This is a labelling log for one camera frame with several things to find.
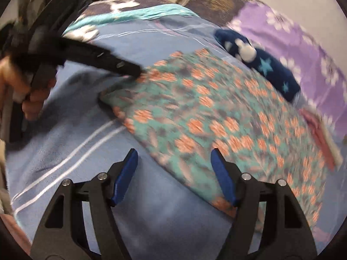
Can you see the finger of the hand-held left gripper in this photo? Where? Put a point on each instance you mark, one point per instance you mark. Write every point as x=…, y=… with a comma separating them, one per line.
x=108, y=59

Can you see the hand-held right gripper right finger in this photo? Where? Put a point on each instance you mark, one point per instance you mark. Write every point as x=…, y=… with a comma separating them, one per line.
x=223, y=178

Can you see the teal star print sheet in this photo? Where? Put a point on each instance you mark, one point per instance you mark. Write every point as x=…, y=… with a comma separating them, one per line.
x=135, y=16

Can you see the navy star print fleece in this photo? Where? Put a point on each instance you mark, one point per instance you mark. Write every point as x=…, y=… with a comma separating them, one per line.
x=265, y=65

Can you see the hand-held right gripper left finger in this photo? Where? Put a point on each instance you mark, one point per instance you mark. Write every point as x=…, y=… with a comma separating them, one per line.
x=124, y=178

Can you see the purple floral pillow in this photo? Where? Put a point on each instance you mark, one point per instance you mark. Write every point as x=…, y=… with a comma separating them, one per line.
x=298, y=40

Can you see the teal orange floral garment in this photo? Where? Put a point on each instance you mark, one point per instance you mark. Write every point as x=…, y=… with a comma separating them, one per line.
x=211, y=119

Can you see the pink folded garment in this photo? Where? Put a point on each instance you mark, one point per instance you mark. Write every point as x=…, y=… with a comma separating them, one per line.
x=318, y=135

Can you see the person's left hand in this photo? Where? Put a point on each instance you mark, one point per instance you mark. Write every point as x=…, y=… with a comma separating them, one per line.
x=32, y=97

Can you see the blue plaid bed sheet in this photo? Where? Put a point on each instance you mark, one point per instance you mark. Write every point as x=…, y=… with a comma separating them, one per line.
x=81, y=113

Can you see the dark gold tree pillow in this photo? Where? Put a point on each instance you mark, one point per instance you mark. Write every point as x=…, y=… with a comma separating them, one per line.
x=217, y=2

